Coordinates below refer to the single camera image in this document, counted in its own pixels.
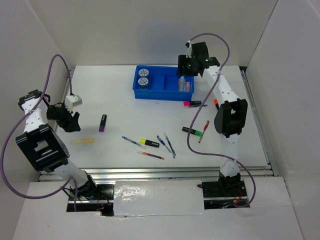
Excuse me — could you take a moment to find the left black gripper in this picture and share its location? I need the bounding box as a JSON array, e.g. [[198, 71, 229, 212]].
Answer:
[[46, 100, 82, 133]]

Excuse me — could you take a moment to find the pale yellow highlighter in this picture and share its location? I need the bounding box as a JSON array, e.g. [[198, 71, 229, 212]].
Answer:
[[73, 138, 95, 144]]

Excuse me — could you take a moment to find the light blue highlighter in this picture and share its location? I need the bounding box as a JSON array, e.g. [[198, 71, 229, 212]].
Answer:
[[180, 76, 185, 92]]

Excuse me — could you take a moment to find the orange cap peach highlighter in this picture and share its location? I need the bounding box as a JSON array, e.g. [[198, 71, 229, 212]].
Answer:
[[178, 78, 181, 92]]

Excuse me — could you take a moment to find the lilac highlighter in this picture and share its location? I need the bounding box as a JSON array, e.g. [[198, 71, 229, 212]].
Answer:
[[184, 81, 191, 93]]

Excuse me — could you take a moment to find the black purple highlighter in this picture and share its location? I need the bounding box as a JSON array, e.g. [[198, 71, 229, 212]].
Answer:
[[98, 114, 107, 133]]

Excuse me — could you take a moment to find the black pink highlighter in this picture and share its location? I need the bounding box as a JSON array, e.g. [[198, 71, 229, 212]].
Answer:
[[183, 100, 202, 107]]

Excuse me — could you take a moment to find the purple gel pen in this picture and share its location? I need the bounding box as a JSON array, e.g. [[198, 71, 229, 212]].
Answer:
[[187, 104, 208, 108]]

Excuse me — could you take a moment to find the blue gel pen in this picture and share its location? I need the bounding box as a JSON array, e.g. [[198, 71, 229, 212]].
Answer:
[[122, 136, 141, 146]]

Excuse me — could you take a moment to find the black orange highlighter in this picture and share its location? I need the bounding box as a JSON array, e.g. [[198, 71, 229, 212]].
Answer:
[[213, 99, 220, 110]]

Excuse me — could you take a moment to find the black yellow highlighter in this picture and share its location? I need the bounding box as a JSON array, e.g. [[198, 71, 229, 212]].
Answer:
[[139, 138, 160, 148]]

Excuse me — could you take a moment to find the black green highlighter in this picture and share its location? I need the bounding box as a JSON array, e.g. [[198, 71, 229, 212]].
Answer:
[[182, 126, 203, 137]]

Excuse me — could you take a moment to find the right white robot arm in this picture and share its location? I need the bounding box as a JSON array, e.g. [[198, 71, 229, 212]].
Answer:
[[177, 40, 248, 196]]

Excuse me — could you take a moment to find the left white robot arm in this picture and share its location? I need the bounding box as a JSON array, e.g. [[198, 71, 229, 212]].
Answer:
[[15, 89, 99, 200]]

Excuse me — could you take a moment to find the blue plastic sorting tray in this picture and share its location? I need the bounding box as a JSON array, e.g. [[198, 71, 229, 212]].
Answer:
[[132, 65, 195, 102]]

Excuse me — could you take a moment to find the red ballpoint pen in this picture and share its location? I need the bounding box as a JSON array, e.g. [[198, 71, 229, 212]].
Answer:
[[198, 120, 210, 144]]

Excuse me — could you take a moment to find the red gel pen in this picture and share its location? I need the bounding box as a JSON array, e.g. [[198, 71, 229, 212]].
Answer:
[[136, 150, 165, 160]]

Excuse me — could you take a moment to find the dark blue pen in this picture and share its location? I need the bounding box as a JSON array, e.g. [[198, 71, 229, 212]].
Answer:
[[156, 135, 175, 158]]

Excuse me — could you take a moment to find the teal gel pen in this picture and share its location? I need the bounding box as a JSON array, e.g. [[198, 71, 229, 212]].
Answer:
[[163, 132, 176, 158]]

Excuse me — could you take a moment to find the white foil panel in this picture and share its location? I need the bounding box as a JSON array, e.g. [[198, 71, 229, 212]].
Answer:
[[113, 179, 205, 217]]

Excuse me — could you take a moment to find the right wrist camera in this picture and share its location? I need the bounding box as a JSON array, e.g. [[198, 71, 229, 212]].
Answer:
[[185, 40, 193, 59]]

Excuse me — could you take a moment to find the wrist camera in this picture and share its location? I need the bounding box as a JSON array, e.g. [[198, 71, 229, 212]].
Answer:
[[64, 95, 83, 112], [185, 40, 193, 59]]

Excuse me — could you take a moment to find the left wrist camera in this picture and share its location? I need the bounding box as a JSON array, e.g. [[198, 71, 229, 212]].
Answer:
[[64, 95, 83, 112]]

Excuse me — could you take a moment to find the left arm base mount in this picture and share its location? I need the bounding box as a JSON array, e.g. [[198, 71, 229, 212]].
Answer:
[[63, 184, 115, 217]]

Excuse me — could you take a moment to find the aluminium front rail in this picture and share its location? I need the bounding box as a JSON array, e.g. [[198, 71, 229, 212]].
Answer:
[[39, 165, 274, 181]]

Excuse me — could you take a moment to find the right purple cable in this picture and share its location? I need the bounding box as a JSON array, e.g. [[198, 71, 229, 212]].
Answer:
[[185, 32, 256, 208]]

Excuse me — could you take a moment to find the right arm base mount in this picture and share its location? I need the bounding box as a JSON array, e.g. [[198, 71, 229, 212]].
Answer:
[[197, 173, 249, 210]]

